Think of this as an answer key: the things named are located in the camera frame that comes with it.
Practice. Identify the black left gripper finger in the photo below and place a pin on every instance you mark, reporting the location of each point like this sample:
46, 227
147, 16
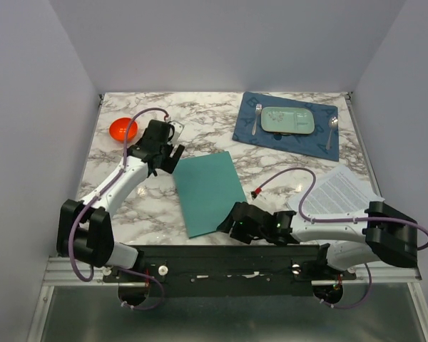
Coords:
176, 157
167, 159

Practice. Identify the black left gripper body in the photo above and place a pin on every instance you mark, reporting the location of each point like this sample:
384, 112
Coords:
145, 137

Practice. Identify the silver fork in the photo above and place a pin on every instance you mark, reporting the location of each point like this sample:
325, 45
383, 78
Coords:
258, 110

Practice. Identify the silver spoon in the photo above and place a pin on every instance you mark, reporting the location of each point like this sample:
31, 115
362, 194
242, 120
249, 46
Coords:
332, 124

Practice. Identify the blue patterned placemat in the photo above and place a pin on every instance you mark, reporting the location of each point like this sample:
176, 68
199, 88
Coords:
312, 145

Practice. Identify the black mounting base rail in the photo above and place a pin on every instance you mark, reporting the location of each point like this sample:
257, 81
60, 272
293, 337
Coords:
260, 270

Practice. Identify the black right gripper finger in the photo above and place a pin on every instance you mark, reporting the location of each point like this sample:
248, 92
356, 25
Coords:
227, 224
241, 235

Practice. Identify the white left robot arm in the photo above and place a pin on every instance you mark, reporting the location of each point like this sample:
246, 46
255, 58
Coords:
85, 230

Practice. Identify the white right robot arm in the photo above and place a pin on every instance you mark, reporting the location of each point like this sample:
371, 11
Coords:
378, 233

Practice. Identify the aluminium frame rail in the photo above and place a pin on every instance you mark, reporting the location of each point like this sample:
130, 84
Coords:
59, 273

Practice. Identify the light green rectangular plate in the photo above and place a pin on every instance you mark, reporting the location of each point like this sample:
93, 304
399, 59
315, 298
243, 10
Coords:
290, 121

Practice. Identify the teal plastic file folder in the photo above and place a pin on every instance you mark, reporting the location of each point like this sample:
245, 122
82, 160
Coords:
208, 186

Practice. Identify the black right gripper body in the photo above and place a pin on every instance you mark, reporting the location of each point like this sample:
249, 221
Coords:
255, 232

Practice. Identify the printed paper stack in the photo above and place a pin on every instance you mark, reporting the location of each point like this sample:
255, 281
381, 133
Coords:
338, 192

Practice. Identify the orange plastic bowl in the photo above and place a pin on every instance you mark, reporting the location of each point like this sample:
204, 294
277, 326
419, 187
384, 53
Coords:
119, 130

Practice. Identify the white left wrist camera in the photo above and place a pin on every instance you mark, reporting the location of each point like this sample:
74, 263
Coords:
177, 130

